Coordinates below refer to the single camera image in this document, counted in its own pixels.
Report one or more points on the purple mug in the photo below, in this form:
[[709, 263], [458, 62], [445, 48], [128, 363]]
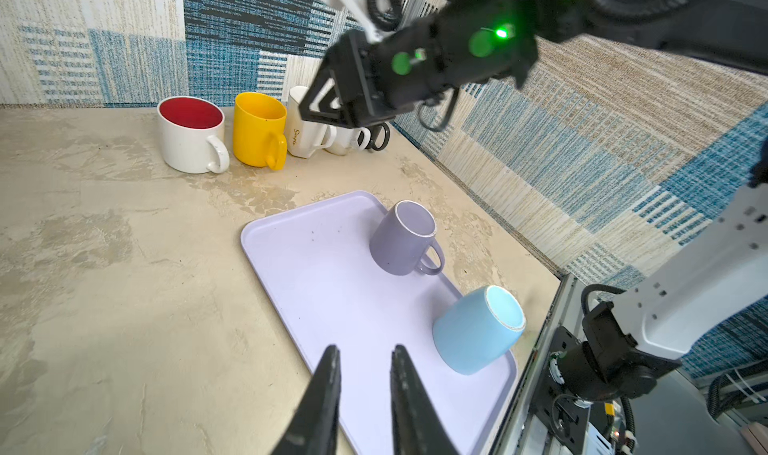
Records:
[[405, 241]]

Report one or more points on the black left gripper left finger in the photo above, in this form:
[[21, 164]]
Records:
[[314, 426]]

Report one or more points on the white speckled mug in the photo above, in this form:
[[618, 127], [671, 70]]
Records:
[[348, 140]]

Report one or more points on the white mug dark rim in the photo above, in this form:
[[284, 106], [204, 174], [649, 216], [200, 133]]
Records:
[[192, 135]]

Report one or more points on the yellow mug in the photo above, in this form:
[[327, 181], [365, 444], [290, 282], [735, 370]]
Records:
[[258, 131]]

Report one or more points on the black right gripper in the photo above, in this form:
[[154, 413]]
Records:
[[372, 82]]

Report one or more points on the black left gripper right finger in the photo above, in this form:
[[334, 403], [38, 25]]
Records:
[[416, 428]]

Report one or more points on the light blue mug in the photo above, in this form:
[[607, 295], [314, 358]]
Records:
[[478, 329]]

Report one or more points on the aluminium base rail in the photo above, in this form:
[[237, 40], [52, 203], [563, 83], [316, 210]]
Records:
[[558, 383]]

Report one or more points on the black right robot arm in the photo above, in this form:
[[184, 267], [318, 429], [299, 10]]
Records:
[[624, 140]]

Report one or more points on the lavender plastic tray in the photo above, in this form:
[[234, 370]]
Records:
[[315, 265]]

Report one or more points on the white tall mug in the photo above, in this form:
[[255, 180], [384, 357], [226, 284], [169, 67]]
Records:
[[304, 138]]

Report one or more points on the black mug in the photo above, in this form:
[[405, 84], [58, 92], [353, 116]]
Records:
[[380, 136]]

